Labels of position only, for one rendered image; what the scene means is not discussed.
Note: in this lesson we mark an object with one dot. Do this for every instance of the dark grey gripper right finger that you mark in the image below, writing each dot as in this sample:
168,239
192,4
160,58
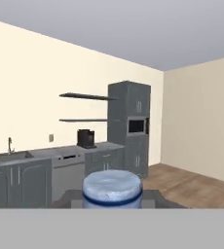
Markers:
151,197

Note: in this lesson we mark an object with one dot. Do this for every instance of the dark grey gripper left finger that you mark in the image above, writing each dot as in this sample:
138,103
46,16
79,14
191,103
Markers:
74,197

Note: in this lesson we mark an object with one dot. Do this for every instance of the grey tall cabinet run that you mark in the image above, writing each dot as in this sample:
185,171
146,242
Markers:
117,107

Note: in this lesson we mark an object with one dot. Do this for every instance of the silver dishwasher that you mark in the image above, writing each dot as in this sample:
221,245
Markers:
67,175

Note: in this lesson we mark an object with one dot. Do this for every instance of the white blue round container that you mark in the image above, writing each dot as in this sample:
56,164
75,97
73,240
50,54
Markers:
112,186

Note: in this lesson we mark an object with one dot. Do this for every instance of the grey sink base cupboards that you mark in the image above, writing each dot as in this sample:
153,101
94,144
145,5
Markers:
29,183

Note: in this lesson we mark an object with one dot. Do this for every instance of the grey base cupboards with drawers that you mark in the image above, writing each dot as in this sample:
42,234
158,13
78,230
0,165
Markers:
104,160

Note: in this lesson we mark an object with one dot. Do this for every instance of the black coffee machine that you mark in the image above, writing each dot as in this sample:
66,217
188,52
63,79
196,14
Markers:
85,138

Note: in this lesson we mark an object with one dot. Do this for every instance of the grey built-in microwave oven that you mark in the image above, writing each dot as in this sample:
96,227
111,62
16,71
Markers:
136,126

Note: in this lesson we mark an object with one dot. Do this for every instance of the grey sink basin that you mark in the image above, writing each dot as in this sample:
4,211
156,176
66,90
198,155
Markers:
10,157

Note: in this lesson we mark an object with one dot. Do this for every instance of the metal sink tap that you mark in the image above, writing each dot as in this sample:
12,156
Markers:
10,146

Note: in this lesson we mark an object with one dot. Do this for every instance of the grey wall socket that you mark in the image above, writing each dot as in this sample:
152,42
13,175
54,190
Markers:
51,137

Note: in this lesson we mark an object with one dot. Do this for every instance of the dark grey wall shelf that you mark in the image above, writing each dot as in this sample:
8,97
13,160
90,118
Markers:
84,96
83,120

